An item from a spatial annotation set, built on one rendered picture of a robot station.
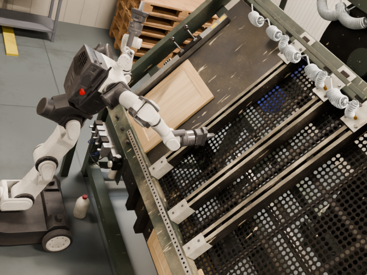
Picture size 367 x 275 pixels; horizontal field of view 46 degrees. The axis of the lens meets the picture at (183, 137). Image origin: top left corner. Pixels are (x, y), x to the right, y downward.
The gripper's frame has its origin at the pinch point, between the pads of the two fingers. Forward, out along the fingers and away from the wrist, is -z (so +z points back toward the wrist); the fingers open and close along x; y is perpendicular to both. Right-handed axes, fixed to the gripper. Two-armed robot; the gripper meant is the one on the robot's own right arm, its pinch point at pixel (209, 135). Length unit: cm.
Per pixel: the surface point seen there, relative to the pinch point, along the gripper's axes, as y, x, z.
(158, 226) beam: -28, -37, 35
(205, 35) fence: 74, 23, -24
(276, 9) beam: 41, 57, -49
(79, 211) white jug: 49, -109, 62
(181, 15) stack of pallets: 303, -72, -110
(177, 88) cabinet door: 54, -5, -1
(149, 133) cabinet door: 37, -27, 21
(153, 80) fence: 74, -11, 8
